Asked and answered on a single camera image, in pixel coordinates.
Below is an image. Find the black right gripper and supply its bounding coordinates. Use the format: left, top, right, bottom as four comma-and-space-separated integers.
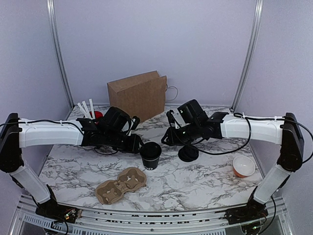
161, 121, 201, 146

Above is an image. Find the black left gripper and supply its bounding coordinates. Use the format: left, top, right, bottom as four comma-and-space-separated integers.
104, 129, 146, 154

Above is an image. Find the black plastic cup lid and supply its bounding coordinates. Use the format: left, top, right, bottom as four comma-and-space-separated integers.
140, 141, 162, 160

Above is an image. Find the black paper coffee cup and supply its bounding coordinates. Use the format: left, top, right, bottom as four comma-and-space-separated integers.
141, 155, 159, 170

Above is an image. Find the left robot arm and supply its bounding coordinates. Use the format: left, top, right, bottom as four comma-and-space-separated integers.
0, 107, 143, 223

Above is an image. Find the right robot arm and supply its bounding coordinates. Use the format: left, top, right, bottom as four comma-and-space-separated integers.
161, 99, 305, 225

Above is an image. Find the red cylindrical holder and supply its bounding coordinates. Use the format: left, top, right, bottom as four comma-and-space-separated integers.
89, 111, 104, 125

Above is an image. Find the white wrapped straw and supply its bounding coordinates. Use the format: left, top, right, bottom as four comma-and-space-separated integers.
77, 103, 89, 118
82, 101, 92, 119
89, 98, 96, 119

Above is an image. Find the stack of black lids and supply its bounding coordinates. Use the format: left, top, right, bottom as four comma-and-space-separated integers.
178, 146, 199, 162

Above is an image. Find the brown paper bag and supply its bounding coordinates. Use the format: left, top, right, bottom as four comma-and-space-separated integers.
107, 70, 167, 122

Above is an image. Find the orange white bowl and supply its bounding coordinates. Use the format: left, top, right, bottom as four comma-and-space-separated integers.
233, 156, 255, 178

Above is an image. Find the brown cardboard cup carrier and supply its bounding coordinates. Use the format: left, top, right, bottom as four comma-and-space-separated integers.
95, 167, 147, 205

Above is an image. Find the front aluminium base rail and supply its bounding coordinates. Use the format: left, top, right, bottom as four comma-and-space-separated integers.
9, 195, 295, 235

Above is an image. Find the right aluminium post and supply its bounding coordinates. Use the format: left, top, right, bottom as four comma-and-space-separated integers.
231, 0, 264, 111

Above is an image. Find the aluminium post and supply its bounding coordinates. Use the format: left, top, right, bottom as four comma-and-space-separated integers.
46, 0, 75, 108
231, 0, 264, 111

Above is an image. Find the left aluminium post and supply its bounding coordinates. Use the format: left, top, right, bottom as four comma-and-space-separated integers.
46, 0, 75, 108

